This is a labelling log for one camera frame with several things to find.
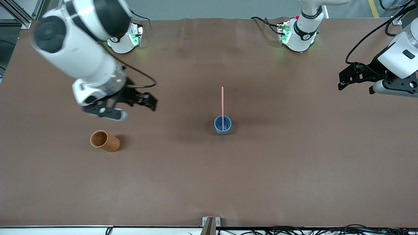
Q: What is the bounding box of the blue cup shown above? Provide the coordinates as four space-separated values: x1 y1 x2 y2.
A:
214 115 232 135

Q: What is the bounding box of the left arm base control box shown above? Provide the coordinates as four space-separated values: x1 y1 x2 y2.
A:
277 21 292 45

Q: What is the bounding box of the right arm base control box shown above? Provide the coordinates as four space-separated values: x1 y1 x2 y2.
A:
129 22 144 47

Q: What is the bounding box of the orange cylindrical cup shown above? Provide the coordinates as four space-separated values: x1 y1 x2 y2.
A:
90 130 121 153

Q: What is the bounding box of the brown table cover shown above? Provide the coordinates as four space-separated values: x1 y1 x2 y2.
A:
0 17 418 228

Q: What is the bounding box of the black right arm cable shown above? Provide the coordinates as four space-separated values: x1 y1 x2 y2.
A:
101 42 157 89

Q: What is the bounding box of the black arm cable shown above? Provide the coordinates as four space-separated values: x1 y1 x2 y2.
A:
101 42 157 89
345 0 418 64

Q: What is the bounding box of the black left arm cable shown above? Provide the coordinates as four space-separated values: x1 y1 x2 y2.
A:
345 0 418 64

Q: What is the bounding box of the black right base cable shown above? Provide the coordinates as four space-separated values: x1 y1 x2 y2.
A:
131 11 151 24

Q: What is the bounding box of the black base cable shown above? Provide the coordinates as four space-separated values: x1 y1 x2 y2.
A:
131 11 151 24
250 16 282 35

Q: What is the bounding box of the black left base cable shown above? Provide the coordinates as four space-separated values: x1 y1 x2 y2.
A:
250 16 282 35

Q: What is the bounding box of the metal table edge bracket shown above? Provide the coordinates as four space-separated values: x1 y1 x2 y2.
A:
200 216 221 235

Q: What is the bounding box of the black cable bundle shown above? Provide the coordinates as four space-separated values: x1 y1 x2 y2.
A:
218 224 418 235

